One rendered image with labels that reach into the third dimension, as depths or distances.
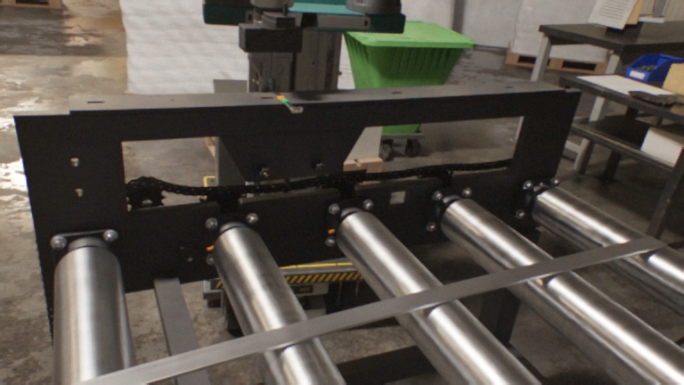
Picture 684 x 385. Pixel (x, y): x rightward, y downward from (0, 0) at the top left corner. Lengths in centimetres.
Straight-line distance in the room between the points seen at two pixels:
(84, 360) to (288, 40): 74
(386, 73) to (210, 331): 216
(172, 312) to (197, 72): 357
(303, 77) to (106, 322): 142
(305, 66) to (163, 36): 258
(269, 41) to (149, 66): 351
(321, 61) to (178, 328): 127
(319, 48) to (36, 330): 152
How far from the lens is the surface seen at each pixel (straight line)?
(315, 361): 89
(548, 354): 256
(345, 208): 134
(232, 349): 89
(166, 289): 126
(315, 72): 218
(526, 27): 791
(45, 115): 114
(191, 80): 466
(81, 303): 103
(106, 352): 93
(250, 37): 123
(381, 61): 374
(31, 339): 247
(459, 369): 98
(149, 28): 465
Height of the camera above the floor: 152
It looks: 27 degrees down
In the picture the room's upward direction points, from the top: 5 degrees clockwise
